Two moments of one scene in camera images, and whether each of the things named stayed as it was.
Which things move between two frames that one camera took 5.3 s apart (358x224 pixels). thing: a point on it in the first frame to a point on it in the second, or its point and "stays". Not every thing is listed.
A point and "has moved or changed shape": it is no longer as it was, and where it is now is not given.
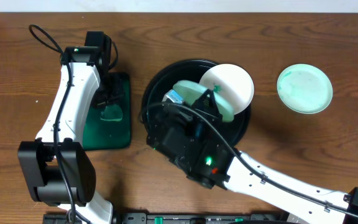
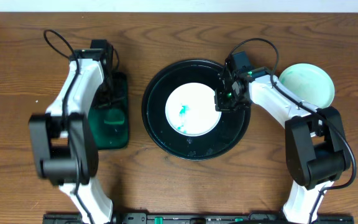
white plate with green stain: [232, 82] has moved or changed shape
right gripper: [204, 106] to [220, 105]
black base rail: [169, 218] stays
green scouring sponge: [112, 112] has moved or changed shape
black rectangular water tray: [109, 127] stays
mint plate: [304, 89] stays
